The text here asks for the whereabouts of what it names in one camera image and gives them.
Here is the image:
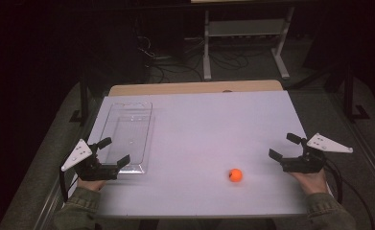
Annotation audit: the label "black metal stand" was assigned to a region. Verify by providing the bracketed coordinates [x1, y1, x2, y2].
[68, 71, 92, 127]
[342, 61, 371, 123]

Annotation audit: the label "white table cover board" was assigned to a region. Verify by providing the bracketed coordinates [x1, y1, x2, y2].
[69, 90, 310, 219]

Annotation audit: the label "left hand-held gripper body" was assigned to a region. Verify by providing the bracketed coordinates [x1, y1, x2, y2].
[60, 138, 121, 182]

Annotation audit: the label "white metal stand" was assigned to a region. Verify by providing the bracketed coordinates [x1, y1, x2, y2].
[202, 6, 296, 81]

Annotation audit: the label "person's left hand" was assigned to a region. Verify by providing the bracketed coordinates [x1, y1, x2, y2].
[77, 177, 107, 193]

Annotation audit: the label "clear plastic tray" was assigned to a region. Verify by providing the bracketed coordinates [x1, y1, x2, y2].
[96, 101, 156, 175]

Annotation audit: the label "black floor cables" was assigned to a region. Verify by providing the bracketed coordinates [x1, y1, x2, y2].
[136, 32, 250, 84]

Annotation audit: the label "orange ball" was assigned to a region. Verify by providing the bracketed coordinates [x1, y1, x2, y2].
[228, 168, 244, 184]

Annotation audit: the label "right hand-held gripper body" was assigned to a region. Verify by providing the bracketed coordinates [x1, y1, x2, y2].
[280, 132, 354, 174]

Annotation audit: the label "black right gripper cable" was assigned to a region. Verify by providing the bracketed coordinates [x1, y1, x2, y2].
[323, 157, 375, 230]

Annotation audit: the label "wooden table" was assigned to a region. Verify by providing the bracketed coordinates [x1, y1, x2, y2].
[107, 80, 284, 97]

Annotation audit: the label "person's right hand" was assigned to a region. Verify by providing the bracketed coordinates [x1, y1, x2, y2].
[289, 169, 330, 196]

